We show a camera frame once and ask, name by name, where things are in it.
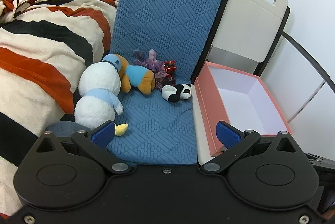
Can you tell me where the white duck plush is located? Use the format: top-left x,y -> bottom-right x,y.
74,54 -> 129,137

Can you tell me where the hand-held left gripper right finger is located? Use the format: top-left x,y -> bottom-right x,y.
199,121 -> 304,175

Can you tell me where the red figurine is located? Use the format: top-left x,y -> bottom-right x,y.
163,60 -> 176,78

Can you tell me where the lavender plush toy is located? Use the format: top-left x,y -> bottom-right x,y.
148,49 -> 159,64

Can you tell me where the blue textured cushion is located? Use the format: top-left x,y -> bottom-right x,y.
106,0 -> 231,165

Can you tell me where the black curved bar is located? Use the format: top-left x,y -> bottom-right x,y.
281,32 -> 335,90

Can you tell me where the pink box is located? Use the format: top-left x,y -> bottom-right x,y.
194,61 -> 293,157

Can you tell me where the panda plush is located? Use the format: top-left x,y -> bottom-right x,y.
161,83 -> 193,103

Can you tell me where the brown bear plush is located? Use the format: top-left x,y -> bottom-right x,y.
116,55 -> 155,95

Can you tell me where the purple ribbon flower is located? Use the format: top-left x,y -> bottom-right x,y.
131,49 -> 176,90

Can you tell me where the striped fleece blanket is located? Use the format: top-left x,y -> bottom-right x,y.
0,0 -> 125,216

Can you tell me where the beige plastic panel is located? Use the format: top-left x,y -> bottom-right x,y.
207,0 -> 288,74

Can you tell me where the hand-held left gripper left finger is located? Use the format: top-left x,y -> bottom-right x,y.
34,121 -> 133,175

